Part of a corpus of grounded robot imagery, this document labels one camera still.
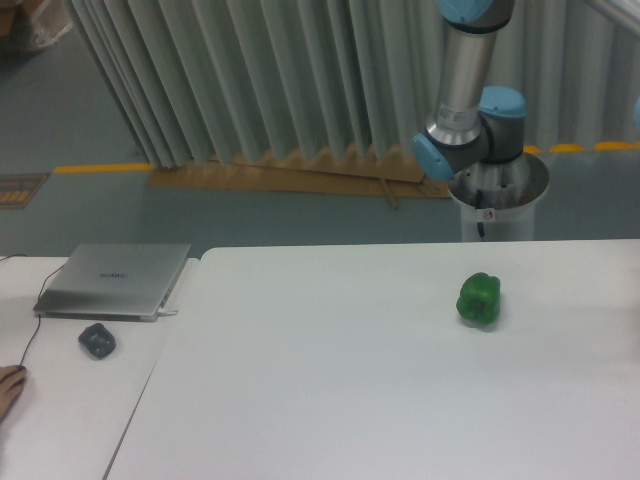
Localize person's bare hand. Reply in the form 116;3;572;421
0;365;27;421

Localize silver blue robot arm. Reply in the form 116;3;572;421
412;1;639;181

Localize green bell pepper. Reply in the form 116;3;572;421
456;272;501;327

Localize black small controller device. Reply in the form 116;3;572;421
78;323;117;360

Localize silver closed laptop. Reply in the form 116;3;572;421
34;243;191;321

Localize white usb plug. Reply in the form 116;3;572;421
157;309;179;317

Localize grey pleated curtain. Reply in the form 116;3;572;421
66;1;639;167

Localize brown cardboard sheet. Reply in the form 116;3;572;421
146;144;449;208

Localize thin black mouse cable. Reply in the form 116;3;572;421
0;253;76;368

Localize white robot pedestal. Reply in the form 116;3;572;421
448;152;550;242

